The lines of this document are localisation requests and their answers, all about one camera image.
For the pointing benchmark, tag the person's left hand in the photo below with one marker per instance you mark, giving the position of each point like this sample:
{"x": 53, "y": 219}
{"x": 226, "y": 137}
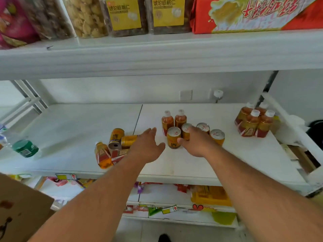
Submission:
{"x": 145, "y": 149}

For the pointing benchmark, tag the person's right hand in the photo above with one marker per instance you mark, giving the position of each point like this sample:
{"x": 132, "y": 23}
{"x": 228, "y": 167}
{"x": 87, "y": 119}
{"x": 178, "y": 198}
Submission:
{"x": 200, "y": 144}

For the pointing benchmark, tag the white metal shelf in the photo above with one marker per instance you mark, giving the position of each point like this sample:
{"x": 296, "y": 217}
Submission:
{"x": 75, "y": 128}

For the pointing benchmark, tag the green label water bottle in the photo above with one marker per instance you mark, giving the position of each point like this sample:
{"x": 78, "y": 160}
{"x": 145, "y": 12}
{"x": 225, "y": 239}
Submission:
{"x": 25, "y": 148}

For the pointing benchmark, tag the person's left forearm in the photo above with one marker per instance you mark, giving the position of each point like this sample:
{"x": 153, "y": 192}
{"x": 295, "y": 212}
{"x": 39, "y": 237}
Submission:
{"x": 93, "y": 204}

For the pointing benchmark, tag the person's right forearm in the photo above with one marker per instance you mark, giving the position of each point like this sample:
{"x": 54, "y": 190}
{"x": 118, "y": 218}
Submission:
{"x": 257, "y": 201}

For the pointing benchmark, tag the person's black shoe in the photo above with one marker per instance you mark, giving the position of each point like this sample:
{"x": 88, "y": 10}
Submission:
{"x": 164, "y": 238}

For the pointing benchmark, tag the yellow snack packet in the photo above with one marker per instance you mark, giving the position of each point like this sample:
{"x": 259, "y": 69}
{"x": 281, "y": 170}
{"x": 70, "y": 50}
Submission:
{"x": 210, "y": 196}

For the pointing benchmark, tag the white round plug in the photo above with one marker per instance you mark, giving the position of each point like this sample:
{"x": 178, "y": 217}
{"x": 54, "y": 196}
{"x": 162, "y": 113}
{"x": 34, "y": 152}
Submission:
{"x": 218, "y": 93}

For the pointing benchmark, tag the yellow white price tag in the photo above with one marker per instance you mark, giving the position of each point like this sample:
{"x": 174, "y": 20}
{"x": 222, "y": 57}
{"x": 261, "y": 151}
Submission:
{"x": 65, "y": 176}
{"x": 169, "y": 209}

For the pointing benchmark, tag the yellow-green plastic bag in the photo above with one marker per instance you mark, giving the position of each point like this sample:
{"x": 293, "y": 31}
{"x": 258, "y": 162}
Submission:
{"x": 223, "y": 218}

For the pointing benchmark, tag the pile of colourful snack packets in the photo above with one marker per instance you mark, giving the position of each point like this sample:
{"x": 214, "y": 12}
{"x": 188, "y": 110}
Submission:
{"x": 60, "y": 181}

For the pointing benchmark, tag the white paper roll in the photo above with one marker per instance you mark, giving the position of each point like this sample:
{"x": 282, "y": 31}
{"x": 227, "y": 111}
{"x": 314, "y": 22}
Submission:
{"x": 290, "y": 126}

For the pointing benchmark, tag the brown cardboard box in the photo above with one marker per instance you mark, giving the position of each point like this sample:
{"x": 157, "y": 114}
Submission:
{"x": 300, "y": 156}

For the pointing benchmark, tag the black backpack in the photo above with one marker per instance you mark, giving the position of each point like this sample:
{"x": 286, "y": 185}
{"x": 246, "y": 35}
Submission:
{"x": 316, "y": 133}

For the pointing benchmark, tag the red biscuit packet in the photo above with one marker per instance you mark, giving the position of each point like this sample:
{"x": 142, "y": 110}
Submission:
{"x": 202, "y": 17}

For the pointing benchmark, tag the clear jar yellow label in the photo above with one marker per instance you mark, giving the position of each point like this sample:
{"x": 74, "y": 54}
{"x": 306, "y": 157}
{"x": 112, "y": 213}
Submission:
{"x": 167, "y": 12}
{"x": 123, "y": 15}

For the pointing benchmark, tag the large brown carton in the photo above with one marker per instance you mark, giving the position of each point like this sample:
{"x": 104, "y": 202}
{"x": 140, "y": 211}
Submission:
{"x": 22, "y": 214}

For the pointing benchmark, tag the clear jar pale snacks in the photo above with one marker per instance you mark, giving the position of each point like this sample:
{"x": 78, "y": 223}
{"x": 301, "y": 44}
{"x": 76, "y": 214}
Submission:
{"x": 83, "y": 17}

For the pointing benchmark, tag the clear jar dark nuts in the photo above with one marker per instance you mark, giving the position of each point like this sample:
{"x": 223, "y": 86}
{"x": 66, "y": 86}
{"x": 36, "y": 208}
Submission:
{"x": 48, "y": 20}

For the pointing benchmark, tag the pink snack bag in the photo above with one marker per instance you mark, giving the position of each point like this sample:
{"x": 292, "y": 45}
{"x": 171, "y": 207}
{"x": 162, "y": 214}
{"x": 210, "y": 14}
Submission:
{"x": 15, "y": 25}

